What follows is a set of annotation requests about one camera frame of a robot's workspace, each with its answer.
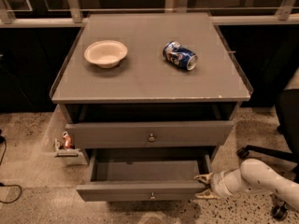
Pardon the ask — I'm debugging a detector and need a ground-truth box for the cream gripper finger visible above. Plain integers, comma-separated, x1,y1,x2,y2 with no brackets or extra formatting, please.
195,189,219,199
194,173,213,184

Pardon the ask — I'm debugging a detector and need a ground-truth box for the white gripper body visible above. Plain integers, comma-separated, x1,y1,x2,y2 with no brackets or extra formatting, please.
210,171,238,198

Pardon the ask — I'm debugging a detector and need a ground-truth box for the grey drawer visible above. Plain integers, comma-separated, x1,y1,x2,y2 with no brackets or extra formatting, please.
65,121,233,149
77,147,211,202

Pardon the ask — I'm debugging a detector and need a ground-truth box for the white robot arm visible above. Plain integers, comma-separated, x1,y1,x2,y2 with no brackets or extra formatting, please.
194,159,299,211

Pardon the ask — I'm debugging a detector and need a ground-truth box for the grey top drawer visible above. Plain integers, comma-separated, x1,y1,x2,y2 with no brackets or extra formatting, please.
65,121,233,149

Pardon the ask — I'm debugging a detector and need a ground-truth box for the grey drawer cabinet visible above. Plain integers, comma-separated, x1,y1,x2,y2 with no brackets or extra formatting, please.
49,12,254,161

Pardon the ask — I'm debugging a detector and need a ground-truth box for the black office chair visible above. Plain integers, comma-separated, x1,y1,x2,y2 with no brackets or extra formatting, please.
236,77,299,222

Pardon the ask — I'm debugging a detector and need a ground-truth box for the blue soda can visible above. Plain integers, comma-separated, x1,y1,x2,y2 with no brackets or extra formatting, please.
163,41,198,71

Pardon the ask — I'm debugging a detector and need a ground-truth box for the red bottle in bin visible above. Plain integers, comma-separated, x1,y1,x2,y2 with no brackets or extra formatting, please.
63,132,75,149

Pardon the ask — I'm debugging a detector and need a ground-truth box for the clear plastic side bin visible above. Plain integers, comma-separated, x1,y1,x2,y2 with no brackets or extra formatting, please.
42,105,89,165

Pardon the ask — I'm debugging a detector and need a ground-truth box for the white paper bowl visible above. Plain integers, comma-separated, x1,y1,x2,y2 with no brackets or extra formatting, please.
84,40,128,68

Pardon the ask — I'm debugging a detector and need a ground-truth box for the metal window railing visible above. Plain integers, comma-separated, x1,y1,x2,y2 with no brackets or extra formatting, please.
0,0,299,27

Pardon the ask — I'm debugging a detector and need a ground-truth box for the black floor cable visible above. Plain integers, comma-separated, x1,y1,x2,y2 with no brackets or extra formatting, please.
0,128,23,203

